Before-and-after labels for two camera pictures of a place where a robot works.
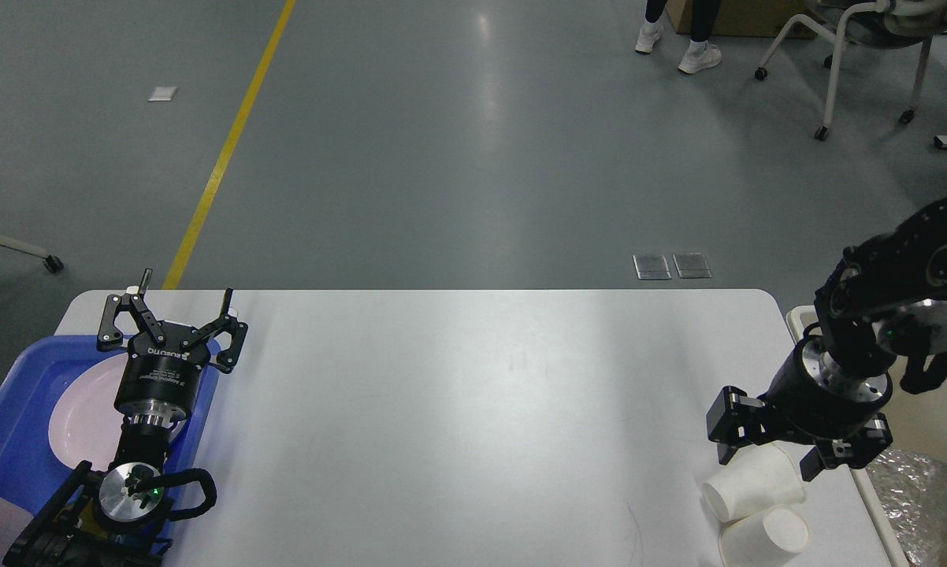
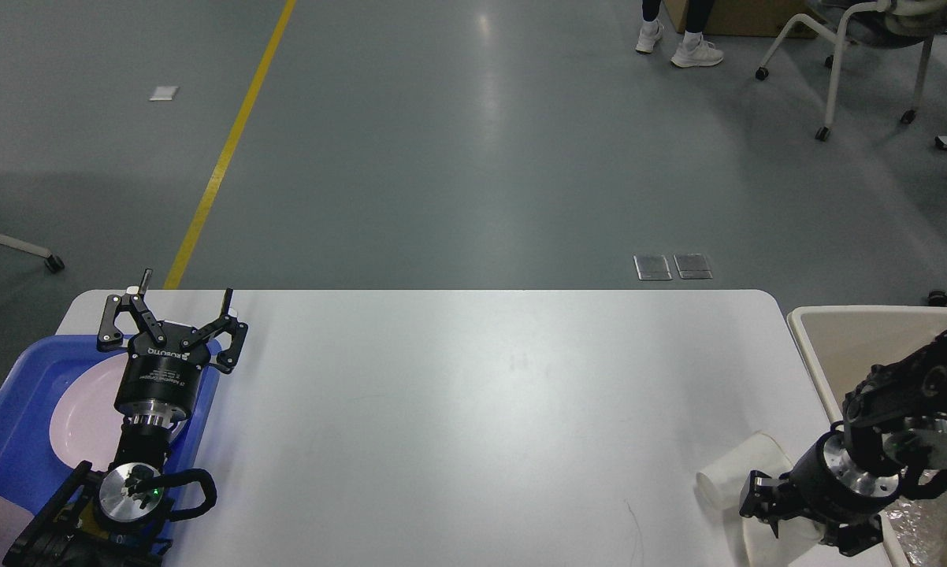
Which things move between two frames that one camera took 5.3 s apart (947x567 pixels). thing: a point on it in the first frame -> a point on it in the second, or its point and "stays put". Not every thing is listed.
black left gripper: [155, 381] stays put
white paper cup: [762, 477] stays put
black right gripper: [811, 396] -> [828, 483]
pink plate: [83, 424] stays put
